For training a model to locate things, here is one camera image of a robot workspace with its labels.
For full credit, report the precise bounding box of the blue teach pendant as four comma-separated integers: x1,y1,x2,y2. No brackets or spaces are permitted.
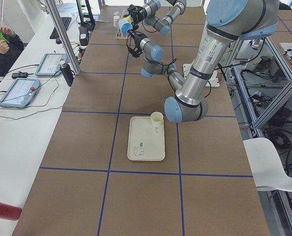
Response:
0,78,41,109
35,53,67,76

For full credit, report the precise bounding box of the black water bottle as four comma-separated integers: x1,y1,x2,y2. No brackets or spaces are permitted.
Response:
59,59,74,87

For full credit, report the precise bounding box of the pale green plastic cup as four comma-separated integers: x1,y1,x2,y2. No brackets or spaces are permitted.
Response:
150,112,163,128

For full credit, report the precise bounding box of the white wire cup rack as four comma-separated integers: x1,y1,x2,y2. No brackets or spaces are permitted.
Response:
113,9,132,39

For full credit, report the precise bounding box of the aluminium frame post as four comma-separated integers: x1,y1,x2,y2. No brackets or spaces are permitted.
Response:
45,0,81,75

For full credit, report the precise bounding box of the black keyboard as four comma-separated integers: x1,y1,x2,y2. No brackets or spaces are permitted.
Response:
49,16,73,40

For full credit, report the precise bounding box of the near blue teach pendant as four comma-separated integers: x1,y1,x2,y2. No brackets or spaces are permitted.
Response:
0,78,41,109

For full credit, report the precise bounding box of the green plastic tool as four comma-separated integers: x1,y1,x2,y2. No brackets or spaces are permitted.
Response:
0,31,9,44

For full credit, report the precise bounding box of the black power adapter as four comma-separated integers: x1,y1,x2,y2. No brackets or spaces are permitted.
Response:
11,72,29,79

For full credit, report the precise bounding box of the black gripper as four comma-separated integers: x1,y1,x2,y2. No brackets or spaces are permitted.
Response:
126,4,146,24
127,29,148,58

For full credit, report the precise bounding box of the yellow plastic cup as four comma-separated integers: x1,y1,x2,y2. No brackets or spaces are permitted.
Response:
123,16,132,23

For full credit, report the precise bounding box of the far blue teach pendant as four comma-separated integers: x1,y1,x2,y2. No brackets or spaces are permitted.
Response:
35,53,67,76

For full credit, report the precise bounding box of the pink plastic cup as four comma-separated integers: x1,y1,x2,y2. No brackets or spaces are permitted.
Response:
113,15,120,28

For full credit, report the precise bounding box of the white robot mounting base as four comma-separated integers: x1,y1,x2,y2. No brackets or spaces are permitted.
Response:
182,63,220,87

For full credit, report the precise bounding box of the blue plastic cup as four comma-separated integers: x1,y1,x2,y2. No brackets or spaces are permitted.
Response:
118,18,133,35

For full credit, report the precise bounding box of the person in black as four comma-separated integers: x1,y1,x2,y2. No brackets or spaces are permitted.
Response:
0,26,24,77

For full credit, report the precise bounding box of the red bottle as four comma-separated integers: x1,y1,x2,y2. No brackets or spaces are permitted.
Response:
0,202,22,221

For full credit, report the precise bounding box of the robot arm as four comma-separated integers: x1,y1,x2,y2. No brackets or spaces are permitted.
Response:
120,0,187,35
119,0,279,123

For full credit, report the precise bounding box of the white chair at right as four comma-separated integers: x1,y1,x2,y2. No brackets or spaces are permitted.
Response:
243,138,292,192

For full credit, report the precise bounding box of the cream plastic tray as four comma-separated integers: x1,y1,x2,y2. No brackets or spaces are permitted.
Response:
127,117,165,161

